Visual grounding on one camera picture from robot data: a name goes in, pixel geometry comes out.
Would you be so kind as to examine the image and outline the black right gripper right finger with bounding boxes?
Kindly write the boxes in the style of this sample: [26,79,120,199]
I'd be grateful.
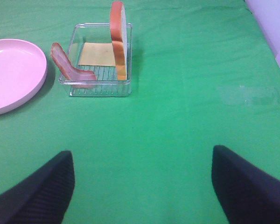
[211,145,280,224]

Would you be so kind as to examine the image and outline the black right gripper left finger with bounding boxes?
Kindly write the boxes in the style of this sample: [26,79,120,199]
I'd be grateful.
[0,151,75,224]

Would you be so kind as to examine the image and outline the bacon strip from tray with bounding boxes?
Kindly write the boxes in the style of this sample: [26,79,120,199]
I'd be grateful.
[50,42,97,82]

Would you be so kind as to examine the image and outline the yellow cheese slice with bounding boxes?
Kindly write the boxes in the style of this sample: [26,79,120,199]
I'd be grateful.
[78,42,115,67]

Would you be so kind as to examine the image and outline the bread slice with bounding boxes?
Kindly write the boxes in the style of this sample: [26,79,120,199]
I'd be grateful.
[110,1,127,81]

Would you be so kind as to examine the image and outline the green tablecloth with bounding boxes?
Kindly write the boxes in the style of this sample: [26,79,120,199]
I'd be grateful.
[0,0,280,224]

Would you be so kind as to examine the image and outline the pink round plate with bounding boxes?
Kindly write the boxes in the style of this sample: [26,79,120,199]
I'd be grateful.
[0,39,47,115]

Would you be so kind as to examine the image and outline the right clear plastic tray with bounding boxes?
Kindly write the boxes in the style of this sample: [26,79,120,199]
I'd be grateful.
[59,23,132,97]

